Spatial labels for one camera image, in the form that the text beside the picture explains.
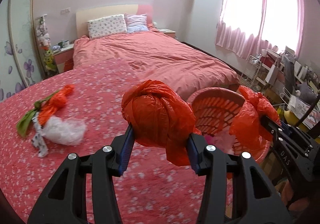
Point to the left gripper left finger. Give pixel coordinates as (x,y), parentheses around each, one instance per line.
(63,199)

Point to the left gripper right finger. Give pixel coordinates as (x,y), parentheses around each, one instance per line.
(236,189)

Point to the orange plastic bag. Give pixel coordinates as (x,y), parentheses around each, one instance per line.
(246,126)
(160,118)

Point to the paw print plastic bag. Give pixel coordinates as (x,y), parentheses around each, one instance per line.
(37,140)

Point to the clear plastic bag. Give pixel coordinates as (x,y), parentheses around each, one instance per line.
(69,131)

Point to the green plastic bag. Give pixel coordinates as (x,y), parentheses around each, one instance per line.
(23,124)

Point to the cluttered white desk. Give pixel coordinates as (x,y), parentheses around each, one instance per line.
(291,88)

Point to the orange plastic laundry basket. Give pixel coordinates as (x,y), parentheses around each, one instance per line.
(215,109)

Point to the stuffed toys shelf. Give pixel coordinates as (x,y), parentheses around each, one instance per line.
(43,41)

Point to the sliding wardrobe with flowers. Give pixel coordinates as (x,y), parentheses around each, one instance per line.
(20,61)

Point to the pink left nightstand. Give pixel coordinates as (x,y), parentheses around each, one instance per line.
(63,56)

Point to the pink nightstand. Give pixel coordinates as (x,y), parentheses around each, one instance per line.
(168,32)
(63,56)

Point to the pink window curtain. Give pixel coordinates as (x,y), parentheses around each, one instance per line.
(246,27)

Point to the salmon pink duvet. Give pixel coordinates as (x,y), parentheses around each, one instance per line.
(157,56)

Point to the pink right nightstand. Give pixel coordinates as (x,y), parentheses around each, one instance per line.
(168,32)

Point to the white floral pillow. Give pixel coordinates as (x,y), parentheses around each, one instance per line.
(105,26)

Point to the beige wooden headboard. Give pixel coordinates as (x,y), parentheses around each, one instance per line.
(83,16)

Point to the purple striped pillow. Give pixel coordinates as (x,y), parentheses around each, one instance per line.
(136,23)

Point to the white wire rack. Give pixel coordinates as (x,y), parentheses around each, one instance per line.
(249,76)

